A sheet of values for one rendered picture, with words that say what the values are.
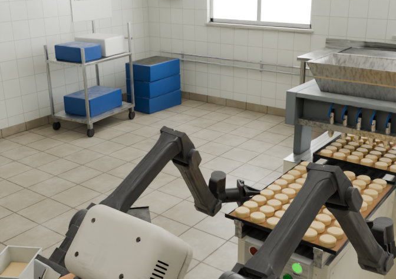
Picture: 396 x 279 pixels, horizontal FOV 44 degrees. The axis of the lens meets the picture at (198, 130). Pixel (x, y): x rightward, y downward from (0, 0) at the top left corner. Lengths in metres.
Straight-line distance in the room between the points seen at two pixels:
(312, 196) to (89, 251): 0.49
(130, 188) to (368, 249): 0.66
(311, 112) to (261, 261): 1.39
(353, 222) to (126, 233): 0.62
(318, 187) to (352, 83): 1.11
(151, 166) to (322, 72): 1.12
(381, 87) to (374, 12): 3.19
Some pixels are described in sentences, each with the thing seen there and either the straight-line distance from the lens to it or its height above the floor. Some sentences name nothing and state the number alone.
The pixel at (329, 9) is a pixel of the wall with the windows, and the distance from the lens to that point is 5.46.
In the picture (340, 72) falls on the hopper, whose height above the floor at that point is 1.29.
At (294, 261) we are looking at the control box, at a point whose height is 0.83.
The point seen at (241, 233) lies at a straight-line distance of 1.69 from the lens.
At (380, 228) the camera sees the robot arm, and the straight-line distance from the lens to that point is 1.54.
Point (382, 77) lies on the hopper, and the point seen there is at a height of 1.29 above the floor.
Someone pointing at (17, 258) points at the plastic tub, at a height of 0.08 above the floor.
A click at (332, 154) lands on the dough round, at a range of 2.30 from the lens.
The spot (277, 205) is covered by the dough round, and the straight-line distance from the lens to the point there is 1.75.
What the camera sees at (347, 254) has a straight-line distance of 1.77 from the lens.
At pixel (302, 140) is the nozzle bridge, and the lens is 2.43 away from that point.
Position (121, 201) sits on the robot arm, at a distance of 1.26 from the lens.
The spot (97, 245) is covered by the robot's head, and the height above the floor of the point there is 1.21.
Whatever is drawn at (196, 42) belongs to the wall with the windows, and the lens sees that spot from 6.39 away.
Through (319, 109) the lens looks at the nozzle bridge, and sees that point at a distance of 2.30.
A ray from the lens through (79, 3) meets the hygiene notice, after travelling 6.03.
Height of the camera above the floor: 1.73
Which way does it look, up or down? 19 degrees down
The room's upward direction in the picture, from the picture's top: 1 degrees counter-clockwise
